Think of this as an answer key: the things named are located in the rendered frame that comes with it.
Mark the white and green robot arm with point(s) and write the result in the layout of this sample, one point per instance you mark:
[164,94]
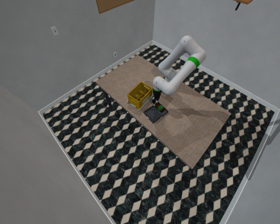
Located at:
[173,79]

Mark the yellow crate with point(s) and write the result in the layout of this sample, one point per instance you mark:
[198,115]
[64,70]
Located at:
[139,95]

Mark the brown bottle with green label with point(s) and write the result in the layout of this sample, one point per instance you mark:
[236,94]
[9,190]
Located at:
[159,107]

